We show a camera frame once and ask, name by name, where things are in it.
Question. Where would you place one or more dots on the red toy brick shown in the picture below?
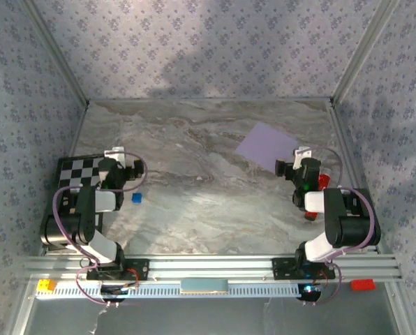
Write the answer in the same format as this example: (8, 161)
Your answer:
(362, 284)

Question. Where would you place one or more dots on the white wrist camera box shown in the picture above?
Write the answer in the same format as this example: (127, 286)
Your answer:
(115, 153)
(300, 153)

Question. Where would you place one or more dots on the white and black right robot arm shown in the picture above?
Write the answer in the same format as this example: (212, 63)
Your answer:
(333, 213)

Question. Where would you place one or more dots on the red glitter tube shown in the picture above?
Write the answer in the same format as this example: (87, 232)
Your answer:
(323, 180)

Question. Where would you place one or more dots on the aluminium table back rail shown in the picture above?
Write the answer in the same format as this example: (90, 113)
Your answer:
(208, 100)

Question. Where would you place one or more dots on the aluminium frame post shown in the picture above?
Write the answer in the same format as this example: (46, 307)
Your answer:
(59, 56)
(362, 52)

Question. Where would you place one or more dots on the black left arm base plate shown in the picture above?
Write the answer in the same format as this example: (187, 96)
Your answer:
(141, 268)

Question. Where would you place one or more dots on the aluminium mounting rail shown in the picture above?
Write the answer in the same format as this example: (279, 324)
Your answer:
(208, 267)

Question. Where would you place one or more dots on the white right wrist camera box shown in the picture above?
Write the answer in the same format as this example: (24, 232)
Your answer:
(300, 153)

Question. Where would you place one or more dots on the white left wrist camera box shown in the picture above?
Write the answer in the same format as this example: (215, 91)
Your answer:
(115, 153)

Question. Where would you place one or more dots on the lilac paper sheet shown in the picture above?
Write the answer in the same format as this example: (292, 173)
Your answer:
(264, 146)

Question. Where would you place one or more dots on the aluminium table side rail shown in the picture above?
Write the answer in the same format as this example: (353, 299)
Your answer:
(78, 132)
(345, 146)

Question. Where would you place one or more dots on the yellow toy brick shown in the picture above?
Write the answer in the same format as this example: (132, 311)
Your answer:
(45, 285)

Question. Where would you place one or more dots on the small blue cube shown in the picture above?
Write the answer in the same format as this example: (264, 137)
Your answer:
(137, 197)

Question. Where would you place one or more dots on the black controller board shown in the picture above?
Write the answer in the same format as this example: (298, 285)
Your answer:
(113, 290)
(309, 291)

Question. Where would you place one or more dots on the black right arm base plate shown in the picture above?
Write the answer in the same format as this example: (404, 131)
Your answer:
(281, 268)

